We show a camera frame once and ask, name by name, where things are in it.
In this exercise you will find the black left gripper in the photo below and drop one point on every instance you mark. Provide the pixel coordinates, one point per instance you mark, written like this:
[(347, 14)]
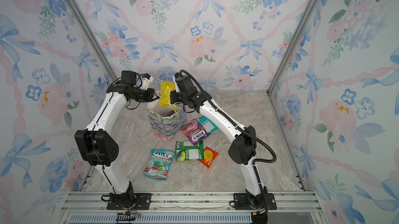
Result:
[(151, 92)]

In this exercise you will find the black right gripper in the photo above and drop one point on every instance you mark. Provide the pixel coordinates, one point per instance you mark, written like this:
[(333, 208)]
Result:
[(173, 97)]

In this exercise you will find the yellow lemon candy bag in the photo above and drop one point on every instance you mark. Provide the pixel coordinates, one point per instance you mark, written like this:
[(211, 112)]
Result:
[(165, 90)]

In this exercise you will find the floral paper gift bag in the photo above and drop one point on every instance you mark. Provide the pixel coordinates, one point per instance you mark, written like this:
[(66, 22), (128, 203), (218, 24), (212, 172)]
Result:
[(165, 121)]

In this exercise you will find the teal red Fox's candy bag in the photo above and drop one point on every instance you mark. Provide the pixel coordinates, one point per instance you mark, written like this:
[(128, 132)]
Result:
[(159, 164)]

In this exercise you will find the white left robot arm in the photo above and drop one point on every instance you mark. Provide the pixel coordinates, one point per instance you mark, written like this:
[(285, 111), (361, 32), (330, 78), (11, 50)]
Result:
[(99, 149)]

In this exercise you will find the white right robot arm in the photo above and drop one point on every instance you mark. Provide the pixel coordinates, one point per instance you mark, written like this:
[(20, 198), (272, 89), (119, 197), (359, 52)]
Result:
[(243, 144)]

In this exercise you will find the pink berry candy bag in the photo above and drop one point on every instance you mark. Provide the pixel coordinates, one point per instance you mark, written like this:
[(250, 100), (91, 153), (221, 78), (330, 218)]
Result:
[(194, 131)]

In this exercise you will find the teal mint candy bag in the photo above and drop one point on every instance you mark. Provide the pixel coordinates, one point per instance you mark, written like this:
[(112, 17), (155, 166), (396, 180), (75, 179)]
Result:
[(208, 125)]

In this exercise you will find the green lime candy bag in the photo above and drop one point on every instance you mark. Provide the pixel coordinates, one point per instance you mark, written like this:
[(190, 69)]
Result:
[(187, 151)]

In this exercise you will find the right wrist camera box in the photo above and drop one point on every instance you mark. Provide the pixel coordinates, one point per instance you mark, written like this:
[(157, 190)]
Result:
[(183, 82)]

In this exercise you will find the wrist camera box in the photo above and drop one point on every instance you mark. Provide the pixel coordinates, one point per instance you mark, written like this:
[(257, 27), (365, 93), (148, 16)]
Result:
[(128, 77), (183, 82)]

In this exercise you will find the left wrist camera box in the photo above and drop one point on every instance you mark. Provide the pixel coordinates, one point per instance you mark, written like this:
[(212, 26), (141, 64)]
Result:
[(128, 77)]

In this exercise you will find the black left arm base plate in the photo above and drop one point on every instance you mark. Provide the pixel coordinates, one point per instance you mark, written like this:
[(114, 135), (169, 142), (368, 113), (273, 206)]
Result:
[(137, 201)]

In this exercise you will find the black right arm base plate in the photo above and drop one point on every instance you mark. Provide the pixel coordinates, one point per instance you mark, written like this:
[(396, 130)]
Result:
[(246, 201)]

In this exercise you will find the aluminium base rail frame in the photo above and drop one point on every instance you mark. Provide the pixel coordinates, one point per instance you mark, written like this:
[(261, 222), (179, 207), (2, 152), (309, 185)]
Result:
[(288, 207)]

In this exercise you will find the aluminium left corner post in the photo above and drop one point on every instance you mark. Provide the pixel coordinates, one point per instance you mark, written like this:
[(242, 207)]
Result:
[(90, 37)]

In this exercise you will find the aluminium corner post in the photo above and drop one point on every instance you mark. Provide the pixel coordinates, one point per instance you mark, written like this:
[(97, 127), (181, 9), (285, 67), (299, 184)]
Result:
[(90, 37), (302, 25)]

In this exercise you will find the aluminium right corner post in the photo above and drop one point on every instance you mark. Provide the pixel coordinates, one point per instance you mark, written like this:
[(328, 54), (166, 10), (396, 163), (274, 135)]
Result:
[(302, 25)]

